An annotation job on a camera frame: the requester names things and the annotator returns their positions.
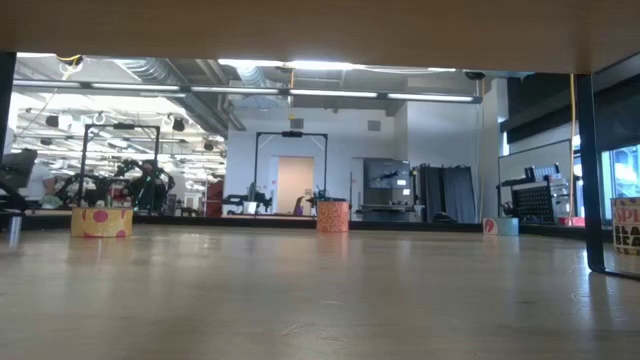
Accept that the tan door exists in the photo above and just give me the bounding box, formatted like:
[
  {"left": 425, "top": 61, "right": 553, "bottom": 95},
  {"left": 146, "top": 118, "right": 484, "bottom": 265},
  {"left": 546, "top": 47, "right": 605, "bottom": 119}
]
[{"left": 276, "top": 155, "right": 316, "bottom": 217}]

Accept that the bright ceiling light strip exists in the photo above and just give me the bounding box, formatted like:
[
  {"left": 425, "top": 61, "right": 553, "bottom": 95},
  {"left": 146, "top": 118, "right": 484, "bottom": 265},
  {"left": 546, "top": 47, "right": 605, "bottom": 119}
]
[{"left": 217, "top": 58, "right": 457, "bottom": 74}]

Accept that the dark grey curtain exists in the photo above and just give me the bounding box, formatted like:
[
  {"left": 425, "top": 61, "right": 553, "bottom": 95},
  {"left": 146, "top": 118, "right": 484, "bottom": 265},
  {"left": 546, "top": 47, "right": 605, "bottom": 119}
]
[{"left": 418, "top": 163, "right": 477, "bottom": 224}]

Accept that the short yellow red-dotted can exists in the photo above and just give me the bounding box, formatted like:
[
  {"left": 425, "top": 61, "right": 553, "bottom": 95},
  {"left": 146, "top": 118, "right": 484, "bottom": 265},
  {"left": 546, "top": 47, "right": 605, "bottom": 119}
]
[{"left": 70, "top": 207, "right": 135, "bottom": 239}]

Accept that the pale blue container red logo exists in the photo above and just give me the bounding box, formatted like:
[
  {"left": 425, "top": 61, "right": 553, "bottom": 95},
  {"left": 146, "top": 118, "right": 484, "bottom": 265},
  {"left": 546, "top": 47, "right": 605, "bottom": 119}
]
[{"left": 481, "top": 216, "right": 520, "bottom": 237}]

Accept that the wooden desk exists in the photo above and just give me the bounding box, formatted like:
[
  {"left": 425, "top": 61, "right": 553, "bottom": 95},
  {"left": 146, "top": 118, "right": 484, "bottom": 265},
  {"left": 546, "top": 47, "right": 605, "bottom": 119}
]
[{"left": 22, "top": 207, "right": 72, "bottom": 217}]

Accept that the red cabinet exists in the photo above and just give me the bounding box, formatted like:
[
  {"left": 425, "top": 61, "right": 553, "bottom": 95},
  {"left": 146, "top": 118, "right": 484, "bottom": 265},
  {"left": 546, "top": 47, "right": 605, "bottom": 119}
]
[{"left": 204, "top": 178, "right": 225, "bottom": 218}]

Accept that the black monitor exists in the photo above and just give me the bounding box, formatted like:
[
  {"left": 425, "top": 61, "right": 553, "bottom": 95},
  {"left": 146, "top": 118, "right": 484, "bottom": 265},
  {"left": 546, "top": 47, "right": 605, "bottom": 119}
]
[{"left": 0, "top": 148, "right": 39, "bottom": 192}]

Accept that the grey ventilation duct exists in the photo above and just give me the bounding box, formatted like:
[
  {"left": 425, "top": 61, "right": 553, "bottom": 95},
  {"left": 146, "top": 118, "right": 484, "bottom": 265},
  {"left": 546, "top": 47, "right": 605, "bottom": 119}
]
[{"left": 112, "top": 58, "right": 246, "bottom": 136}]

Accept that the small silver metal post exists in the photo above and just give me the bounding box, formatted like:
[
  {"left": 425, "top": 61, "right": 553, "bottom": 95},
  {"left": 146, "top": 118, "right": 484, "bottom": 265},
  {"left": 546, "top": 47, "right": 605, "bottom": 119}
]
[{"left": 8, "top": 214, "right": 23, "bottom": 247}]

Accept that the black camera gantry frame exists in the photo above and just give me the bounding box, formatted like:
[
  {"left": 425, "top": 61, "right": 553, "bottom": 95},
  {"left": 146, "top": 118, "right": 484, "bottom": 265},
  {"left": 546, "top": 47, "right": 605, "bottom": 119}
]
[
  {"left": 253, "top": 130, "right": 329, "bottom": 214},
  {"left": 79, "top": 123, "right": 161, "bottom": 209}
]

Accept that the white wall board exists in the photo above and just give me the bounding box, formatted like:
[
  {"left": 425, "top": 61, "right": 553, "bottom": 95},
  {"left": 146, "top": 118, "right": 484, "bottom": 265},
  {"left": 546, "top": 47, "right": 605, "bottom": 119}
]
[{"left": 497, "top": 138, "right": 574, "bottom": 221}]

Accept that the orange can with yellow circles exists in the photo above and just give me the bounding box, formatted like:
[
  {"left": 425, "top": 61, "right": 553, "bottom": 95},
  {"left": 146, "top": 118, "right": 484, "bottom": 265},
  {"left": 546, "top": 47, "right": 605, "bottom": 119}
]
[{"left": 315, "top": 199, "right": 351, "bottom": 234}]

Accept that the black aluminium table frame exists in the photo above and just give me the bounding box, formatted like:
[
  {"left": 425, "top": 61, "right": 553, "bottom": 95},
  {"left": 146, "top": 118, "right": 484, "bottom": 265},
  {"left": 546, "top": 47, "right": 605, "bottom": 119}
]
[{"left": 0, "top": 209, "right": 615, "bottom": 237}]

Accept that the bright window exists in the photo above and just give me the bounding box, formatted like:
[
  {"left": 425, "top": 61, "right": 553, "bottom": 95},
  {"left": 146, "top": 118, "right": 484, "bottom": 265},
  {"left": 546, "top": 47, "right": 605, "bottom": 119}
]
[{"left": 601, "top": 143, "right": 640, "bottom": 201}]

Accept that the black pegboard cart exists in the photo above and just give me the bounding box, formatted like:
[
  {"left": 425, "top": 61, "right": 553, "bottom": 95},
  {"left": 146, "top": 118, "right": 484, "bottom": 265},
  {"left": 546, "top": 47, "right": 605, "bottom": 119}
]
[{"left": 496, "top": 163, "right": 571, "bottom": 225}]

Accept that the wooden shelf with black legs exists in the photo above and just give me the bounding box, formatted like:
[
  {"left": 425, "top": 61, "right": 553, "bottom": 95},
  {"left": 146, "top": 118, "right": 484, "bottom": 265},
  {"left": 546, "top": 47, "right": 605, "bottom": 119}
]
[{"left": 0, "top": 0, "right": 640, "bottom": 281}]

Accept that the long ceiling light bar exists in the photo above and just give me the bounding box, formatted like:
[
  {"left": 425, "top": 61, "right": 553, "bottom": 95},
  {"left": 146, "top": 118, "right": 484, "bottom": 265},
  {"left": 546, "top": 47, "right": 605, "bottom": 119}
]
[{"left": 12, "top": 78, "right": 484, "bottom": 105}]

